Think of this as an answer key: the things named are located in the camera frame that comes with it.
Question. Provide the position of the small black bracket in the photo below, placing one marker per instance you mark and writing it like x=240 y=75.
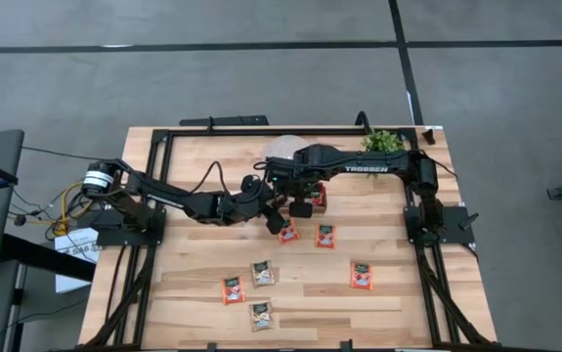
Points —
x=428 y=137

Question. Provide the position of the black bar-shaped device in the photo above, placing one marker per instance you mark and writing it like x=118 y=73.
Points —
x=231 y=120

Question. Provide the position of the orange peach tea packet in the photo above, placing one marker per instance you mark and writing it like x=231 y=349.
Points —
x=290 y=233
x=325 y=236
x=361 y=276

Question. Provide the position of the red strawberry tea packet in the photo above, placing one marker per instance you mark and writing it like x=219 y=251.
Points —
x=319 y=196

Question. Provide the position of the beige tea packet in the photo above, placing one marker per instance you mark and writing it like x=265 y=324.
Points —
x=262 y=316
x=262 y=273

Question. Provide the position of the round woven white placemat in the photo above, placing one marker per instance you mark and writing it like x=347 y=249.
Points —
x=280 y=146

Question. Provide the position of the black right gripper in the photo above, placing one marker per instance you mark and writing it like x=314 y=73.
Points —
x=290 y=178

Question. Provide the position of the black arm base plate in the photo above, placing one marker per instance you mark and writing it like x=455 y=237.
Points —
x=114 y=238
x=456 y=230

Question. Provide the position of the red packet far left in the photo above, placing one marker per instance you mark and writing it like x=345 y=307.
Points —
x=233 y=290

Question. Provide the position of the green plant in white pot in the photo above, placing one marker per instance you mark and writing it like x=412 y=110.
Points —
x=383 y=141

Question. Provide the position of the black desk beam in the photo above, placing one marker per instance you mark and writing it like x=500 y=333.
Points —
x=46 y=255

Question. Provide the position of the wooden compartment tray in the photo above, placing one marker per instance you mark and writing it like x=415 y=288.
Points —
x=320 y=210

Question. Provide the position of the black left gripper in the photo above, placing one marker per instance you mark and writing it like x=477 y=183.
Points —
x=258 y=198

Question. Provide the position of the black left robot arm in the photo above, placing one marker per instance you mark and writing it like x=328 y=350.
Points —
x=183 y=201

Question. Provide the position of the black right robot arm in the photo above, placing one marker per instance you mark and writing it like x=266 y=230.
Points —
x=373 y=163

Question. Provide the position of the white cardboard box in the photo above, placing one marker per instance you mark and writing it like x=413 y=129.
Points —
x=73 y=274

